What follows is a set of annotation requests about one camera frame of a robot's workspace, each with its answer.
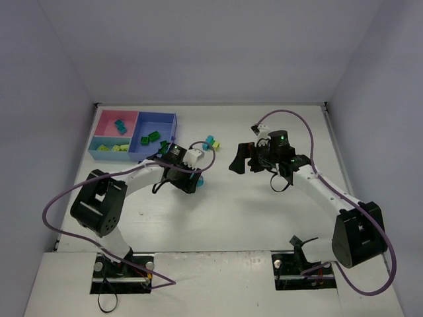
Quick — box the cyan flower-face lego piece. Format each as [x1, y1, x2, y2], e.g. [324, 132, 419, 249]
[196, 176, 204, 188]

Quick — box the cyan long lego brick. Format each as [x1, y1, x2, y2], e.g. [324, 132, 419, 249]
[202, 135, 215, 151]

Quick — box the lime square lego brick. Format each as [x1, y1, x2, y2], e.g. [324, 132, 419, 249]
[97, 145, 109, 151]

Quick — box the dark green square lego brick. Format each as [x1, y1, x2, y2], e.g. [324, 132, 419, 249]
[140, 137, 149, 146]

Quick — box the cyan lego brick of trio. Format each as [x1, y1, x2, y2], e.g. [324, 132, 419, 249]
[117, 125, 127, 135]

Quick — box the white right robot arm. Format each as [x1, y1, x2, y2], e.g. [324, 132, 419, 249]
[229, 130, 388, 268]

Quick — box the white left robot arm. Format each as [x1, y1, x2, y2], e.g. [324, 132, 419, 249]
[70, 144, 204, 263]

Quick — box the purple-blue plastic tray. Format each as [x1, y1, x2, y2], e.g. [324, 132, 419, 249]
[128, 112, 177, 162]

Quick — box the light blue plastic tray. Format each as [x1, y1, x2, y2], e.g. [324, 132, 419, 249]
[88, 136, 131, 161]

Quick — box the pink plastic tray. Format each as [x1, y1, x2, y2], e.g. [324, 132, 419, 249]
[94, 110, 138, 137]

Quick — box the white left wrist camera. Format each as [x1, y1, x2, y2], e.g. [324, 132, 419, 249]
[182, 149, 204, 168]

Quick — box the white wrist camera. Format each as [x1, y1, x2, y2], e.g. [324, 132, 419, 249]
[182, 149, 204, 168]
[250, 123, 270, 147]

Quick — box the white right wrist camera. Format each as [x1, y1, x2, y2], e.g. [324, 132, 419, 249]
[250, 123, 270, 147]

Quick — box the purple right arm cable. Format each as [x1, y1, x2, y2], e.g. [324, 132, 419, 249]
[254, 109, 397, 295]

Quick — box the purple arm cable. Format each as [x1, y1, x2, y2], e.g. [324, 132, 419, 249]
[42, 141, 217, 290]
[254, 109, 397, 295]

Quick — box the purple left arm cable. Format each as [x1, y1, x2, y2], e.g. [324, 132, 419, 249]
[42, 141, 217, 290]

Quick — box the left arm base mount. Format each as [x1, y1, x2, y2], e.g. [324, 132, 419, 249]
[90, 253, 154, 314]

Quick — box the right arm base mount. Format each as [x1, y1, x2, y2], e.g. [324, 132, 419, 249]
[271, 236, 337, 291]

